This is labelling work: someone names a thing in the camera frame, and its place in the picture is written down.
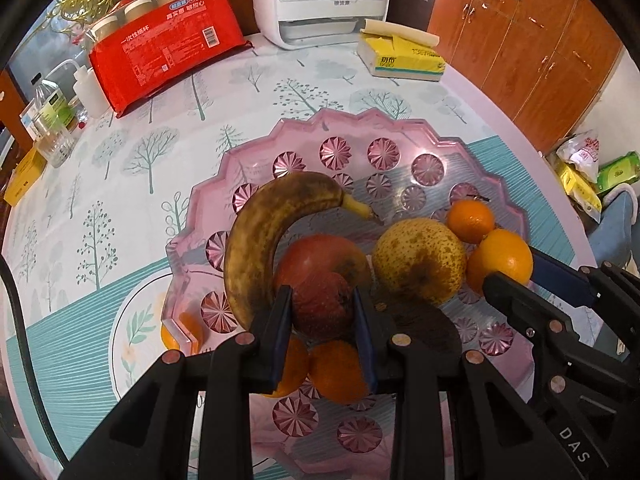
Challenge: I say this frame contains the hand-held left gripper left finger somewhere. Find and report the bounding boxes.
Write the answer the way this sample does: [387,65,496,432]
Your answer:
[59,285,294,480]

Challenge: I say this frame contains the brown spotted banana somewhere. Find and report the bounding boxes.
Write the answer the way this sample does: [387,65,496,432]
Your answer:
[223,171,385,331]

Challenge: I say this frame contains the large orange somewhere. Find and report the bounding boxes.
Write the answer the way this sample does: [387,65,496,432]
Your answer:
[466,229,534,301]

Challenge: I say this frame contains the pink plastic fruit plate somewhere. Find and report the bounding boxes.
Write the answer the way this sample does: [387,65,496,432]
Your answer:
[164,110,541,476]

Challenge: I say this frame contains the yellow cardboard box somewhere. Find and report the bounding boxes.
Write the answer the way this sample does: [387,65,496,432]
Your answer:
[4,146,47,207]

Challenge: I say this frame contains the yellow plastic bag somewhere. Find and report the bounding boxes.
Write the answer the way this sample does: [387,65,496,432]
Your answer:
[550,160,603,221]

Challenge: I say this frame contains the small mandarin with stem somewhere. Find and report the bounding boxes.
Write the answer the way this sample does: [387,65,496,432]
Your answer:
[446,199,496,243]

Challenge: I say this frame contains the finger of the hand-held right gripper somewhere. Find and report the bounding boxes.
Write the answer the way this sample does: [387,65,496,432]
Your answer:
[530,248,640,374]
[481,270,617,412]

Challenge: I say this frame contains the red and yellow apple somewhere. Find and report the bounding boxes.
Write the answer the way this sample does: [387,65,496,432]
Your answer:
[272,234,372,311]

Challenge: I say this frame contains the dark avocado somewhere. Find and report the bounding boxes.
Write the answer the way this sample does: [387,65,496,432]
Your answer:
[372,300,462,361]

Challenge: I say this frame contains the white plastic bag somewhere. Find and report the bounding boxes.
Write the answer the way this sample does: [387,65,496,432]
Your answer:
[556,132,601,183]

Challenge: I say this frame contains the small red apple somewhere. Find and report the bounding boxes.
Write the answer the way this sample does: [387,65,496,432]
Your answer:
[292,272,355,342]

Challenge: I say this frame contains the brown wooden cabinets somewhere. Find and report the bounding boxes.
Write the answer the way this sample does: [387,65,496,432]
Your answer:
[427,0,626,153]

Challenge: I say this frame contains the small white box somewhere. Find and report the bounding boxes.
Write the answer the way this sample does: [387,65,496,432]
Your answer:
[19,107,43,141]

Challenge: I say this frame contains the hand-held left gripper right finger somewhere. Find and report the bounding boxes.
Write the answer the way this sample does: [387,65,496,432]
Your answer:
[352,286,596,480]

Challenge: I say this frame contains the red paper cup package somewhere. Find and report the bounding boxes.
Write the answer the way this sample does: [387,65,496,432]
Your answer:
[89,0,253,118]

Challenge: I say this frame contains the green packet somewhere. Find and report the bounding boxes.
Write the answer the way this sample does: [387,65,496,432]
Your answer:
[595,155,640,195]

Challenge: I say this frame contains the yellow tissue pack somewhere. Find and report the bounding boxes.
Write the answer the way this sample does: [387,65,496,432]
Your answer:
[356,19,447,83]

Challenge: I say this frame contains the clear plastic bottle green label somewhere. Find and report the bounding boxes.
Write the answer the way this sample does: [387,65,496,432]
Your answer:
[30,76,77,136]

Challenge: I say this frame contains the white countertop appliance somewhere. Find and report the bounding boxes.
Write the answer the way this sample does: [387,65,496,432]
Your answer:
[249,0,413,51]

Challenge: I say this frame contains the yellow speckled pear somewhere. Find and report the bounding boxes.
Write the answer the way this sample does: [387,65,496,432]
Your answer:
[374,217,467,307]

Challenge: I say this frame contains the tree print tablecloth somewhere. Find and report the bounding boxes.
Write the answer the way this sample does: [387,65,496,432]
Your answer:
[0,32,601,480]

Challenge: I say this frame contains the black cable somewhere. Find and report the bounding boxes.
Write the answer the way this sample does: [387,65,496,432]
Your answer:
[0,255,68,466]

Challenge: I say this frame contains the white squeeze bottle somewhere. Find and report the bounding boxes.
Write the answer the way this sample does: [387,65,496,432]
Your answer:
[55,57,112,118]

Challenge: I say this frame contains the clear glass cup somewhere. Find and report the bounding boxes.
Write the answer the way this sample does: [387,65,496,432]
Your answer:
[36,122,76,168]

